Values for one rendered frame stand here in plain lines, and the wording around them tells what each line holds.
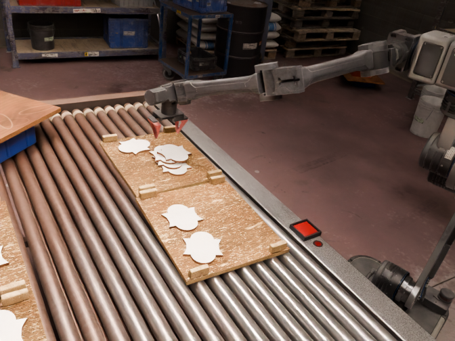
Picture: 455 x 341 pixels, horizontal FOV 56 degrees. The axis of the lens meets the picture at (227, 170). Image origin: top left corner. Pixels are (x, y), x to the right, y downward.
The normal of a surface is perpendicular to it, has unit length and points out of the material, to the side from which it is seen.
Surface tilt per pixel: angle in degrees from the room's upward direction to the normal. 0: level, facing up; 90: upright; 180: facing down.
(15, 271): 0
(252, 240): 0
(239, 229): 0
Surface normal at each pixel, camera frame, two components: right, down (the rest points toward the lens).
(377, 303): 0.12, -0.84
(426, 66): -0.66, 0.33
